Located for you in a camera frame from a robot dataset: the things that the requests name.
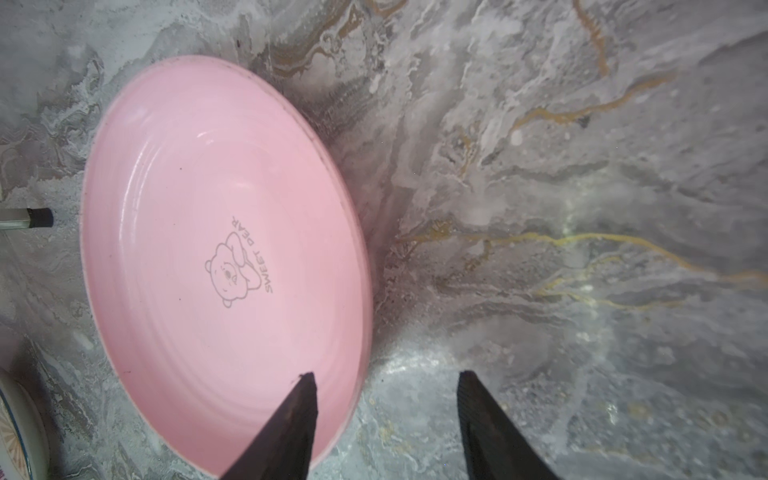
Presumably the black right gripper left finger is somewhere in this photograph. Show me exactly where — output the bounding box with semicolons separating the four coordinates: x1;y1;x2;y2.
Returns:
221;372;318;480

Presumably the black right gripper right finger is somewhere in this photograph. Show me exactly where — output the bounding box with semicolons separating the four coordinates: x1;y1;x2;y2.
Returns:
457;370;558;480

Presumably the pink plate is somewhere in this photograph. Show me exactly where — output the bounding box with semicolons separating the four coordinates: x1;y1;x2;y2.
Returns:
80;55;373;476

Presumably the chrome two-tier dish rack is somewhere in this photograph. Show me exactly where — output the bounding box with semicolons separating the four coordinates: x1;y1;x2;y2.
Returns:
0;208;54;231

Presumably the orange sunburst plate left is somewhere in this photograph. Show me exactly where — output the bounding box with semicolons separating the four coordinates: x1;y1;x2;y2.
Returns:
0;369;50;480

